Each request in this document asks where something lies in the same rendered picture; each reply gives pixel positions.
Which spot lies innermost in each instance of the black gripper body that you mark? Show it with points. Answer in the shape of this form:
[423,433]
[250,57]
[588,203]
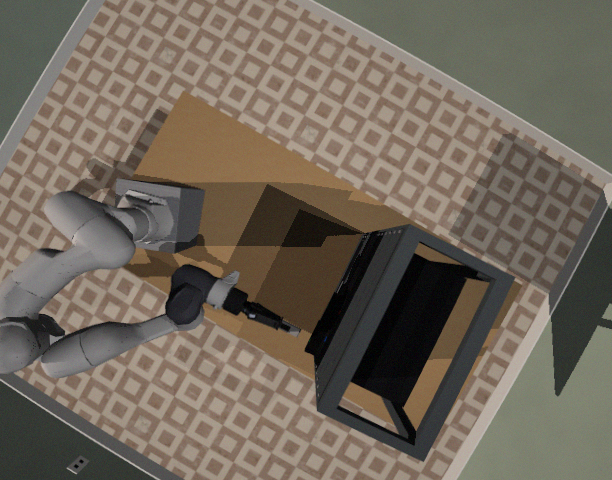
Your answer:
[237,301]

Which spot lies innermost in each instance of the black server rack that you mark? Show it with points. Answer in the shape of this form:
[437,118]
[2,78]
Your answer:
[380,335]

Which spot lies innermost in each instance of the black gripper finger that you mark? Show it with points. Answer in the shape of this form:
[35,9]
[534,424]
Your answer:
[271,321]
[269,312]

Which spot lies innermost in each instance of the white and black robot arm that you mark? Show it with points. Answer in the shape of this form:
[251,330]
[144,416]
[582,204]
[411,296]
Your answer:
[98,243]

